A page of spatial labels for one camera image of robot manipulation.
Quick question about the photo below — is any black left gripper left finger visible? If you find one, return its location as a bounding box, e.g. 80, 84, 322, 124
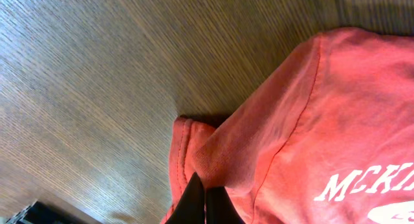
166, 173, 205, 224

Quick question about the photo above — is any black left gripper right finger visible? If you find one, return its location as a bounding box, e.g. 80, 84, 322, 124
205, 187, 245, 224

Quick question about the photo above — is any orange red printed t-shirt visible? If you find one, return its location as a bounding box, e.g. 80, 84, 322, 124
166, 28, 413, 223

